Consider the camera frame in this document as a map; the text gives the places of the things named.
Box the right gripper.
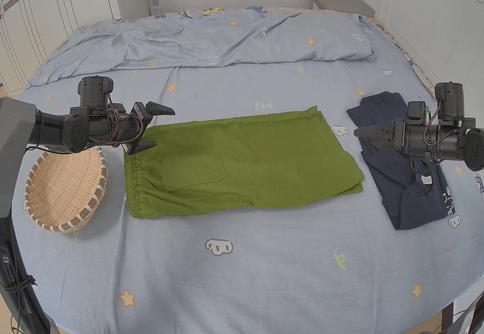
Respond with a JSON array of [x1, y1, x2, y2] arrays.
[[353, 118, 442, 164]]

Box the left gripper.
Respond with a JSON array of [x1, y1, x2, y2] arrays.
[[109, 101, 176, 156]]

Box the green shorts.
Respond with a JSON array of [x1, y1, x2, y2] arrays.
[[124, 106, 365, 220]]

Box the dark blue garment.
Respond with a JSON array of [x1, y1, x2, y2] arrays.
[[347, 91, 460, 231]]

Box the round woven basket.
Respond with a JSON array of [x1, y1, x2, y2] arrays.
[[23, 145, 109, 235]]

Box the pale blue quilt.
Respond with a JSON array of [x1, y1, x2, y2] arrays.
[[24, 6, 379, 89]]

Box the grey bedside table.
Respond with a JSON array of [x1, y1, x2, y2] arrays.
[[309, 0, 375, 17]]

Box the white wardrobe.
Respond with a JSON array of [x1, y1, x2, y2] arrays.
[[0, 0, 122, 95]]

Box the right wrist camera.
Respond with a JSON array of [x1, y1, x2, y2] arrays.
[[408, 100, 427, 123]]

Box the black cable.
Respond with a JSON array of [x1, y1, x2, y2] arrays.
[[409, 157, 444, 177]]

